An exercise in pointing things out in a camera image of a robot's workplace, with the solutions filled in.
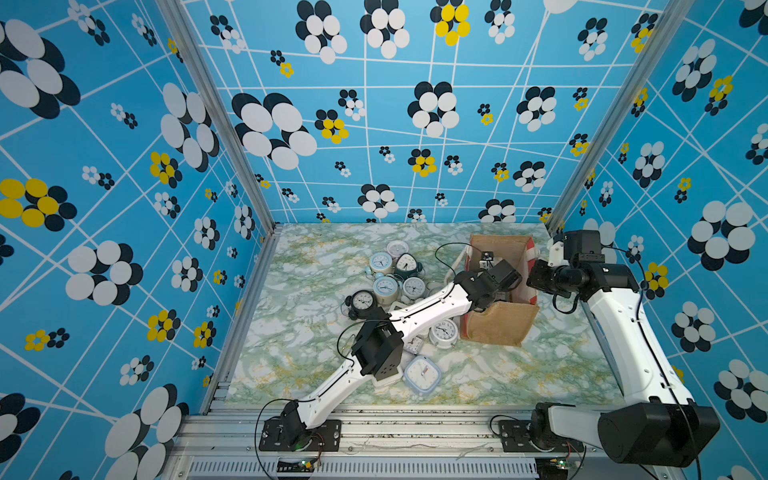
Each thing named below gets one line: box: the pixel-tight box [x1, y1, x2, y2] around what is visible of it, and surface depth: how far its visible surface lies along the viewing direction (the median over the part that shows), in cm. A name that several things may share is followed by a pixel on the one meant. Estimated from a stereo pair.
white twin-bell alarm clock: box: [428, 318, 459, 349], surface depth 89 cm
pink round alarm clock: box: [386, 240, 409, 257], surface depth 114 cm
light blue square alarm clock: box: [403, 355, 442, 396], surface depth 82 cm
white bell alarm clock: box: [403, 277, 426, 299], surface depth 99 cm
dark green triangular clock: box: [394, 252, 423, 280], surface depth 104 cm
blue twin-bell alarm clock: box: [364, 252, 395, 279], surface depth 104 cm
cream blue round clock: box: [373, 276, 400, 306], surface depth 98 cm
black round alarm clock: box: [344, 289, 377, 320], surface depth 96 cm
